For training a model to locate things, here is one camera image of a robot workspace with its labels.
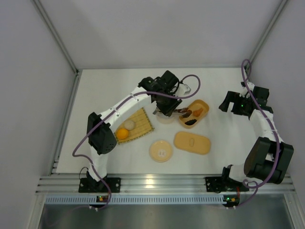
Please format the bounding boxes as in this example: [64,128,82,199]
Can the metal tongs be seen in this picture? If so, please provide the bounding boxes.
[153,108,189,116]

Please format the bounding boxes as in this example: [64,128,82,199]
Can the red-brown sausage food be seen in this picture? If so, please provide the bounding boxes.
[181,110,192,118]

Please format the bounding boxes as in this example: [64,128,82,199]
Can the orange fried food piece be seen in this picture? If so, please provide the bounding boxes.
[193,107,203,117]

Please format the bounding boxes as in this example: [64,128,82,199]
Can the black spiky food piece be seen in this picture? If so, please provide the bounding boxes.
[184,119,197,126]

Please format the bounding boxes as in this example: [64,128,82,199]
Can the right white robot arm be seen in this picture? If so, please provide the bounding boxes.
[219,85,294,184]

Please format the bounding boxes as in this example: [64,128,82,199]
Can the beige oval lunch box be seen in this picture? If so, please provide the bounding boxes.
[179,99,210,129]

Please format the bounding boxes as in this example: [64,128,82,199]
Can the beige oval lunch box lid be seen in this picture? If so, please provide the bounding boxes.
[173,132,211,155]

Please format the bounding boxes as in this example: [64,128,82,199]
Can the round metal-lined container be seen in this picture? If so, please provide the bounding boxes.
[156,114,176,125]

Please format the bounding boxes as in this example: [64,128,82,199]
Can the bamboo mat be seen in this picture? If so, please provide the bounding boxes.
[115,108,154,144]

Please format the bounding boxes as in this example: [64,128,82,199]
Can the white rice ball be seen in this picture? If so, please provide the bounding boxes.
[123,120,136,131]

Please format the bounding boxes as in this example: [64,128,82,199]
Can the round beige lid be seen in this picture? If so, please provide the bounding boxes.
[149,140,173,163]

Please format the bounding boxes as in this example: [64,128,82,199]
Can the orange fruit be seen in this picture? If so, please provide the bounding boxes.
[116,128,129,139]

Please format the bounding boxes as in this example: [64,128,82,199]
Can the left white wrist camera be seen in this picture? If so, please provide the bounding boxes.
[175,83,191,97]

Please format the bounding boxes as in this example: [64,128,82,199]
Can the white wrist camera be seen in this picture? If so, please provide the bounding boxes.
[240,82,255,98]
[175,83,191,97]

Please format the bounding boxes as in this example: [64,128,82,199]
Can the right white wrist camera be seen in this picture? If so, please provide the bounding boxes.
[240,82,255,98]

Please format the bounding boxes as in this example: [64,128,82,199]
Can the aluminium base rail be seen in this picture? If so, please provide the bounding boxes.
[35,173,296,197]

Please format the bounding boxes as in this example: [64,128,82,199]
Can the slotted grey cable duct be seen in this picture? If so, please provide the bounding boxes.
[45,195,226,205]

